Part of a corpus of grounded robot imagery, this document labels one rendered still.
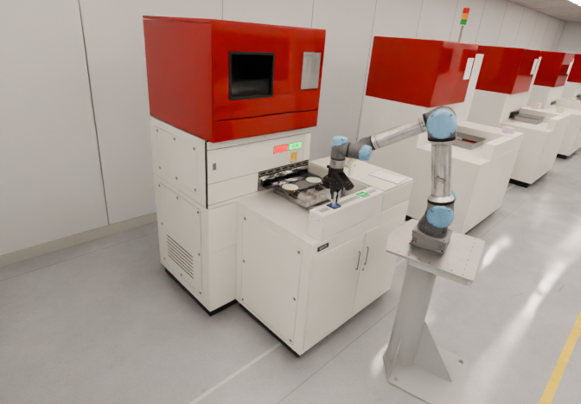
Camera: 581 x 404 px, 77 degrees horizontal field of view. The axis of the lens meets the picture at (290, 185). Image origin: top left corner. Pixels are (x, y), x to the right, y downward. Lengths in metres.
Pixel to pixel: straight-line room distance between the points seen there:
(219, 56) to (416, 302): 1.64
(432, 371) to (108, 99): 2.99
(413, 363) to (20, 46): 3.23
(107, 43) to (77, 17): 0.25
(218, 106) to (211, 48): 0.28
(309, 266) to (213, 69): 1.09
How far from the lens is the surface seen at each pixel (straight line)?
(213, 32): 1.89
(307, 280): 1.97
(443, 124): 1.68
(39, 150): 3.30
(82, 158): 3.38
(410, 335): 2.34
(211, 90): 1.91
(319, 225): 1.85
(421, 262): 1.89
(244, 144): 2.15
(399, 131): 1.87
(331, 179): 1.87
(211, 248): 2.29
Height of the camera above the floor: 1.78
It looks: 22 degrees down
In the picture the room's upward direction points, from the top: 4 degrees clockwise
